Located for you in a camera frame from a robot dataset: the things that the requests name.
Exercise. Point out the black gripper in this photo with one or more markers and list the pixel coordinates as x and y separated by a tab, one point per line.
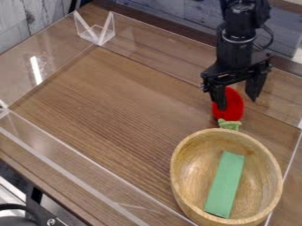
219	76

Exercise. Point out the red plush strawberry toy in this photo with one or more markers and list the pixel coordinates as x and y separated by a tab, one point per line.
229	117

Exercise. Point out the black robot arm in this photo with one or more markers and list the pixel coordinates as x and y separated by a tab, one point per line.
244	38

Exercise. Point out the wooden oval bowl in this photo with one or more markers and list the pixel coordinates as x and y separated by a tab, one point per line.
193	169

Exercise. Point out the green rectangular block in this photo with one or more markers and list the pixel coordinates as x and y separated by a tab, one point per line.
221	197

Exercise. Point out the clear acrylic barrier panel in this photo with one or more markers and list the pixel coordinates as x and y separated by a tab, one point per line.
113	183

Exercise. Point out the black table leg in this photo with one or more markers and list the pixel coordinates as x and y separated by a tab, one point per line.
34	198

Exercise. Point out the clear acrylic corner bracket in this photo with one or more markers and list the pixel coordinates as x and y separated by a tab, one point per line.
97	34

